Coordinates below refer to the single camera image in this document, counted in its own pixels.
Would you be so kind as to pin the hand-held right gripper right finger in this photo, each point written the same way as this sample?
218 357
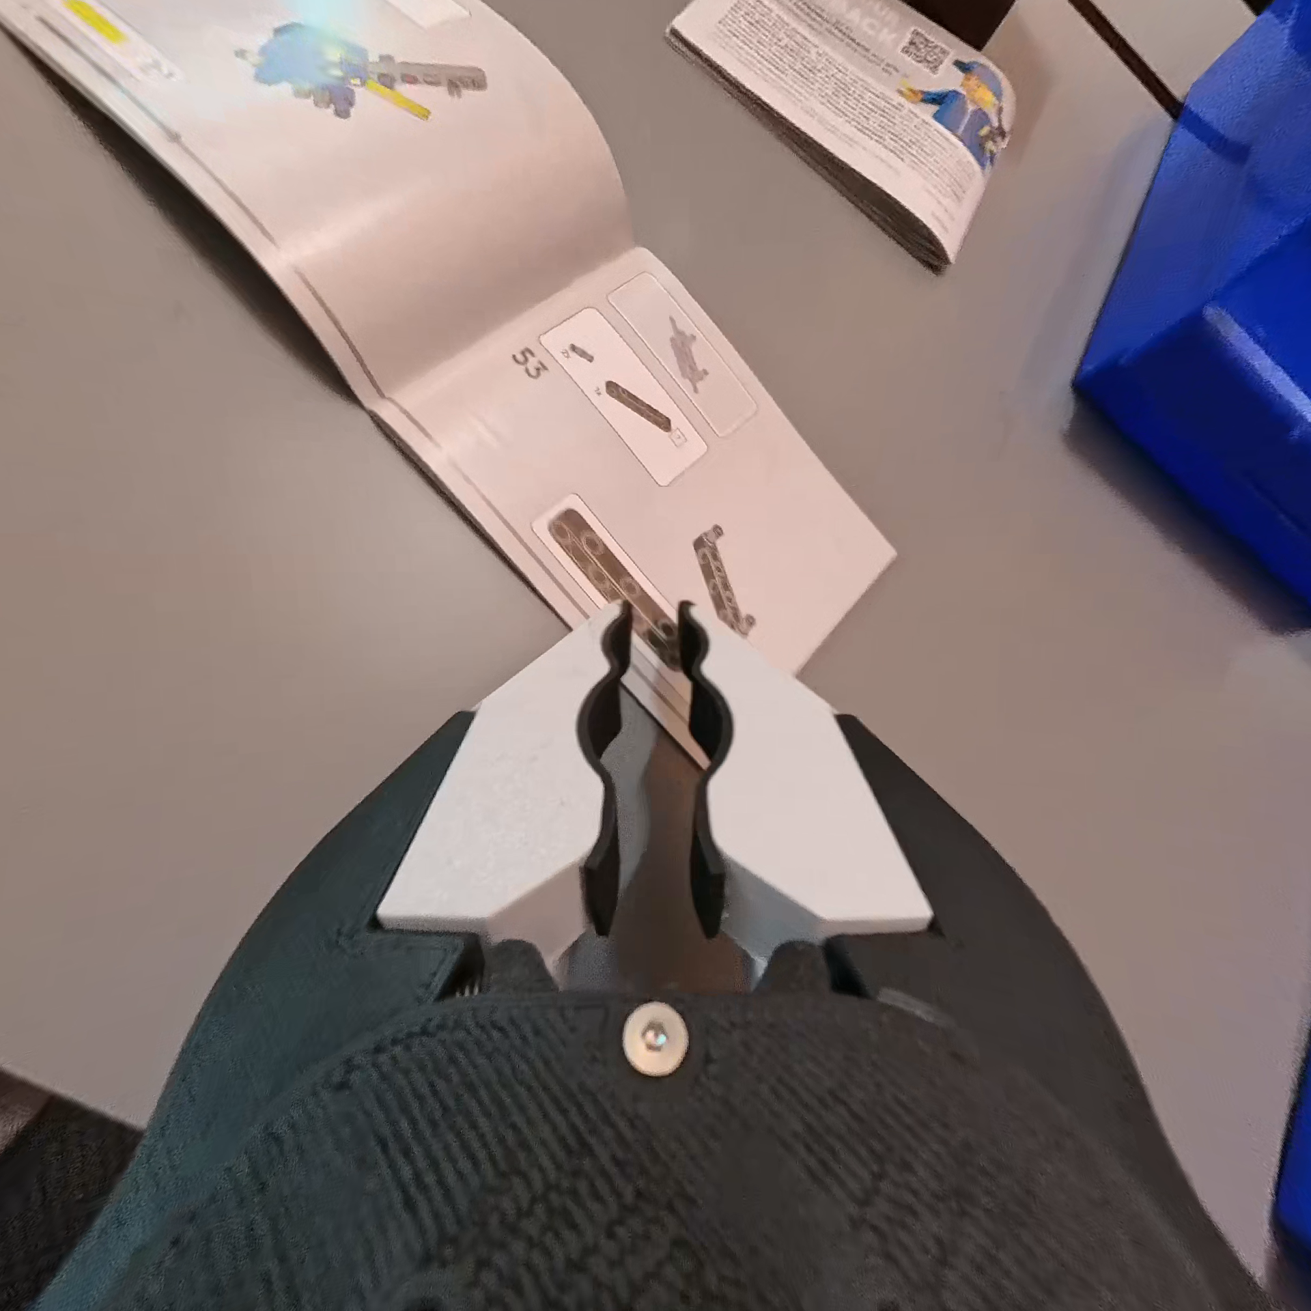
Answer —
819 818

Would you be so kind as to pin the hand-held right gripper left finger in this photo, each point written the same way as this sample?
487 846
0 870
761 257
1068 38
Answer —
492 818

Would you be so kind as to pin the toy set box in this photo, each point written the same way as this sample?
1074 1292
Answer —
965 19

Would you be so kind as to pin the blue plastic bin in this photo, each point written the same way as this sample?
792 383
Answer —
1210 357

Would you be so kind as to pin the open instruction booklet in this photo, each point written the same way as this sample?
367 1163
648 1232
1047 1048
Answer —
461 205

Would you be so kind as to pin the thick printed leaflet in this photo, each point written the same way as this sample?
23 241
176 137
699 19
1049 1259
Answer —
851 103

